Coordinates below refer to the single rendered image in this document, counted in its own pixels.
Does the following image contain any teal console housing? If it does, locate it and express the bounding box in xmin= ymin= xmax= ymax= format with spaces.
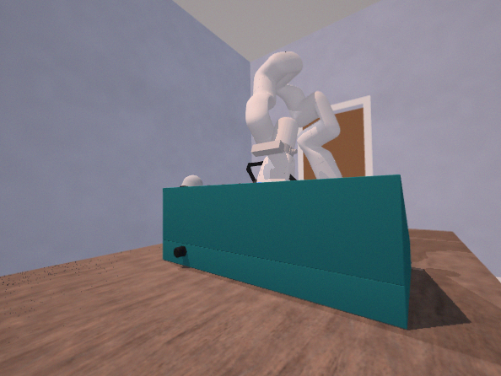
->
xmin=163 ymin=175 xmax=411 ymax=329

